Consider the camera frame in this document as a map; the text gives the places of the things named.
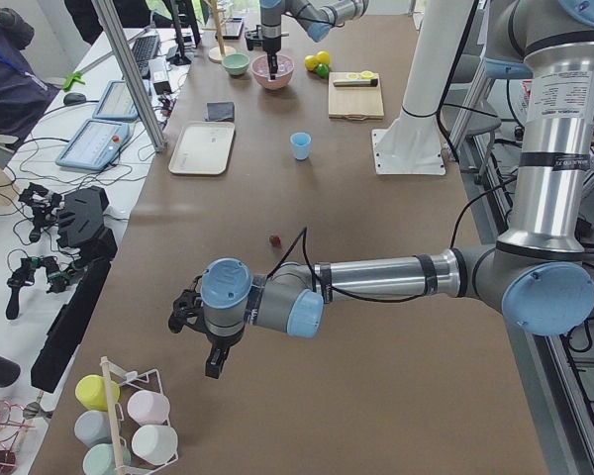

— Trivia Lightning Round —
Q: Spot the white cup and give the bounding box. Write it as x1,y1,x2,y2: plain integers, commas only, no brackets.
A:
131,425,178,465

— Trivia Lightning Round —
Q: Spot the near teach pendant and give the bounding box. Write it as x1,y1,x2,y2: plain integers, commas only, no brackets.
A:
55,119,130,171

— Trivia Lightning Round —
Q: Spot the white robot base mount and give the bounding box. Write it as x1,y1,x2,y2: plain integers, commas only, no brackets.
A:
372,0,477,175

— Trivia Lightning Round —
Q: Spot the green bowl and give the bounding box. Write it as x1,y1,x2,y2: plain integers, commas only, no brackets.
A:
222,52,250,77

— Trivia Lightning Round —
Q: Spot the steel handled knife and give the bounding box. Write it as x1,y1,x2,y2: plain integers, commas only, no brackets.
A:
333,78,379,88

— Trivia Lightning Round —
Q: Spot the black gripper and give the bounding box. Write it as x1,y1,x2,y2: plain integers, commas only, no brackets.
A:
205,329,245,378
262,37,281,80

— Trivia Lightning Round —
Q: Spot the pink cup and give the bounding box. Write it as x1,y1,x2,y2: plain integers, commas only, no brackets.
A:
127,390,170,426

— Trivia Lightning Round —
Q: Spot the light blue cup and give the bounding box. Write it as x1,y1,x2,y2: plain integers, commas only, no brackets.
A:
290,132,312,160

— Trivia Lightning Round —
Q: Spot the grey folded cloth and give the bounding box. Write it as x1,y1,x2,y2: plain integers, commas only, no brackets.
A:
205,101,235,122

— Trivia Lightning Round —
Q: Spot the computer mouse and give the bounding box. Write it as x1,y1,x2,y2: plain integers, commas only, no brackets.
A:
63,93,87,106

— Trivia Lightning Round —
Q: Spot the green lime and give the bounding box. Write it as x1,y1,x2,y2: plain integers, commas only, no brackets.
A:
315,63,330,79

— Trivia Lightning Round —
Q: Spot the teach pendant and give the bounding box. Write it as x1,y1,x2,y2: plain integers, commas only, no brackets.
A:
55,119,130,171
92,80,139,122

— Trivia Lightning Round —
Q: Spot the black keyboard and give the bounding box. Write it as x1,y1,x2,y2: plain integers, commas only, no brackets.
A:
132,35,160,79

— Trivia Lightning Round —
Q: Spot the pink bowl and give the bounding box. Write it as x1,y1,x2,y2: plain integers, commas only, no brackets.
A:
250,63,294,90

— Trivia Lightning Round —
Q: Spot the far teach pendant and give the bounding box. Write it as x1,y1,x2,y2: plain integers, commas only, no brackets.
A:
92,80,139,122

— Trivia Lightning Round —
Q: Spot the mint green cup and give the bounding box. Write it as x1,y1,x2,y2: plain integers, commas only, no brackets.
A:
82,443,116,475

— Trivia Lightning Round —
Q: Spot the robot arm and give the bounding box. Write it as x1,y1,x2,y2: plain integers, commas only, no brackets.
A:
259,0,369,80
195,1,594,378

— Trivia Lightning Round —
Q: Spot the yellow lemon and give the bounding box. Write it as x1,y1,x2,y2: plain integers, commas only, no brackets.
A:
315,50,332,66
304,55,319,71

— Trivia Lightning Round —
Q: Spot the black frame tablet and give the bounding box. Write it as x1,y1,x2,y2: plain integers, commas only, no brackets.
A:
222,17,245,41

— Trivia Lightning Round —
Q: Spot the wooden stand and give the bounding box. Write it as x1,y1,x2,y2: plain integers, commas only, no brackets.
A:
204,0,237,63

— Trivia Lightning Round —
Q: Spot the clear ice cubes pile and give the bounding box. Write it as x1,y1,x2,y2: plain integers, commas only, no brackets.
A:
251,54,294,80

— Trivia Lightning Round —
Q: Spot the lower yellow lemon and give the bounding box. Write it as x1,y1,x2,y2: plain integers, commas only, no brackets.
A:
315,50,332,66

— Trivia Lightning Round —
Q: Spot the wooden cutting board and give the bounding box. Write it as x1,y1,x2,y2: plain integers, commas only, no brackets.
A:
328,72,385,120

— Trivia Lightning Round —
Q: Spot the aluminium frame post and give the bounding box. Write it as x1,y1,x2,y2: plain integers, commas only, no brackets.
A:
92,0,166,152

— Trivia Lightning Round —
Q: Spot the yellow cup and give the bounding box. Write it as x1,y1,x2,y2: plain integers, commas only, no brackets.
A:
74,374,107,412

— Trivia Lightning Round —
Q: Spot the upper yellow lemon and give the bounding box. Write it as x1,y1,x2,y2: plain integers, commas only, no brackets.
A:
304,55,319,71

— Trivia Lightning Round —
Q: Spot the seated person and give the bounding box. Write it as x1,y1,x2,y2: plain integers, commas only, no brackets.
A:
0,7,58,150

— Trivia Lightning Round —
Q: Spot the white wire cup rack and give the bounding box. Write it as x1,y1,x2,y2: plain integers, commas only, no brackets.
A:
100,356,178,474

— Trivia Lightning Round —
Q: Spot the cream rabbit tray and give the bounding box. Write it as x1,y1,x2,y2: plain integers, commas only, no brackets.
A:
168,121,235,176

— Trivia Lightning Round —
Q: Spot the grey cup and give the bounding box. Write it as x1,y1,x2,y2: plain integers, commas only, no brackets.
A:
73,410,112,448

